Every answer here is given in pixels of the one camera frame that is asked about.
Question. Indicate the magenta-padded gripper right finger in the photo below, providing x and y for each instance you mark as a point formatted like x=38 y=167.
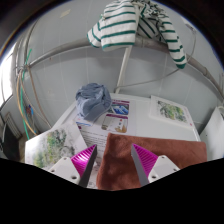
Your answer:
x=160 y=166

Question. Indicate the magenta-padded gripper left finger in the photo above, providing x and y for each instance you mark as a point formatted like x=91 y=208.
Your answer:
x=66 y=168

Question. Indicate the brown towel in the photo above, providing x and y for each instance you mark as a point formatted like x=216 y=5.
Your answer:
x=116 y=160

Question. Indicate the large plant painting print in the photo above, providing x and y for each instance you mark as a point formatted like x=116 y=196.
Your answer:
x=53 y=143

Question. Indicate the small plant painting print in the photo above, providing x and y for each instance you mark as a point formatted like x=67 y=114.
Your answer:
x=171 y=111

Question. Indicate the crumpled blue-grey cloth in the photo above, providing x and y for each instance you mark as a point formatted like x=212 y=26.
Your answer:
x=93 y=100

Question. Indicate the white upright pipe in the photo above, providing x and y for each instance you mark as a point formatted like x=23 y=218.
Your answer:
x=122 y=70

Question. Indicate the bright window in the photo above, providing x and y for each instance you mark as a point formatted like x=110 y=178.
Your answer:
x=6 y=80

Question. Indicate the green white striped garment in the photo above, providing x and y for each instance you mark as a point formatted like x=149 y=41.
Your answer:
x=120 y=26

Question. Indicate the grey wall pipe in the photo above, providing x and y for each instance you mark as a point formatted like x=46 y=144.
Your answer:
x=146 y=41

